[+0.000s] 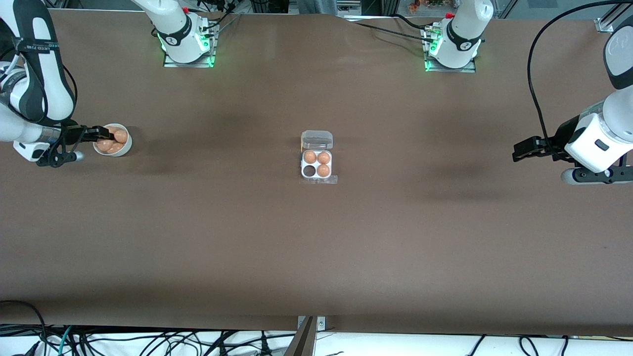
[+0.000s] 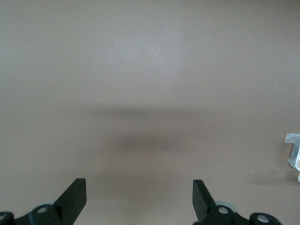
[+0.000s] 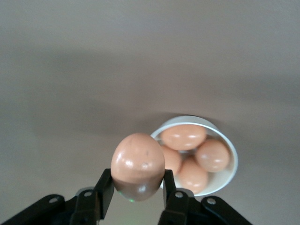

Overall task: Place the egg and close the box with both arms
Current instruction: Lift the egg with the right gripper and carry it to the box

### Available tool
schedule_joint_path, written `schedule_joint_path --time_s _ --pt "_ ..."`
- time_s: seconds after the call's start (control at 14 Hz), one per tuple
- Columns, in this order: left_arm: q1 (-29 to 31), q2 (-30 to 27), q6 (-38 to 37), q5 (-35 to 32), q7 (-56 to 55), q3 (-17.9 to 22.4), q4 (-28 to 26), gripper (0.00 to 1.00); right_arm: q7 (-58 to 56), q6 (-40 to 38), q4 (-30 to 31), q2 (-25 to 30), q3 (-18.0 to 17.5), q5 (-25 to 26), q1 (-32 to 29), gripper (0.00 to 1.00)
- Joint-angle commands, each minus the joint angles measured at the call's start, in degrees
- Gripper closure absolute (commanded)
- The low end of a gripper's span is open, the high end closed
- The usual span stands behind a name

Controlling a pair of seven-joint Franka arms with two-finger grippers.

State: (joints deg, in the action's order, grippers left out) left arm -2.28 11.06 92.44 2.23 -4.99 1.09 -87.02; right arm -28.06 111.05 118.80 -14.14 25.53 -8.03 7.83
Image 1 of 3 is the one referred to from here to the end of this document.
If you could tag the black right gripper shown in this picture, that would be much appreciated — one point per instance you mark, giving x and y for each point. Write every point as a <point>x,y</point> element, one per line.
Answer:
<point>72,133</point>

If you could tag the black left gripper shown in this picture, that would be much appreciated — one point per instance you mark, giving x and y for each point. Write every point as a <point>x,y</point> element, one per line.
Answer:
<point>561,138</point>

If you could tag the clear plastic egg box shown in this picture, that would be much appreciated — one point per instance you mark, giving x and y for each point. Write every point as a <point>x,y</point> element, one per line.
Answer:
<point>316,164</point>

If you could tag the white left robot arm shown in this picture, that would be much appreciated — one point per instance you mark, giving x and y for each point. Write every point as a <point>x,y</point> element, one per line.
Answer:
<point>465,29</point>

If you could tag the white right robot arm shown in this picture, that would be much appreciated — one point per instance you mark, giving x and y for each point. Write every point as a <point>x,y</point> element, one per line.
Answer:
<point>20,133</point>

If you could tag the white round bowl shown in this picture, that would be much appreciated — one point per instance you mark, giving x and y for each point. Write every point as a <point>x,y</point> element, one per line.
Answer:
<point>127,147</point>

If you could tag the small orange objects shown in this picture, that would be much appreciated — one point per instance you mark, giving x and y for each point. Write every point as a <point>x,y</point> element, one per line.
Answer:
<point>413,6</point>

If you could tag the clear tape strip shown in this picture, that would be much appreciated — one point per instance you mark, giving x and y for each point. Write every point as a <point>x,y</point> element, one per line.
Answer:
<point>335,180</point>
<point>302,181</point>

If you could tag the grey fabric item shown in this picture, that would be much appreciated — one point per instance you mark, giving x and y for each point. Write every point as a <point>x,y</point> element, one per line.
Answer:
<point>316,6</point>

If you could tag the grey support pole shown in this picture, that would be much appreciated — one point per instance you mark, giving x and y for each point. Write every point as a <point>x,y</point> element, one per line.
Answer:
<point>301,343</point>

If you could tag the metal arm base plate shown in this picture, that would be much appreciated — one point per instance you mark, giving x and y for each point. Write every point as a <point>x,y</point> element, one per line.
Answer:
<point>190,65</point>
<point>450,70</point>

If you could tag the aluminium corner bracket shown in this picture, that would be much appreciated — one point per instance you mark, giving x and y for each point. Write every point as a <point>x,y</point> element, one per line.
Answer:
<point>604,24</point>

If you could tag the aluminium frame profile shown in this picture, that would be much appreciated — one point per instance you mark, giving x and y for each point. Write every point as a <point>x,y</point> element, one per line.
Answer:
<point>389,7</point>

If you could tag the small metal bracket plate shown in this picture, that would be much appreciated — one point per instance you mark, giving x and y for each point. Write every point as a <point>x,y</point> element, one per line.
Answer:
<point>321,324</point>

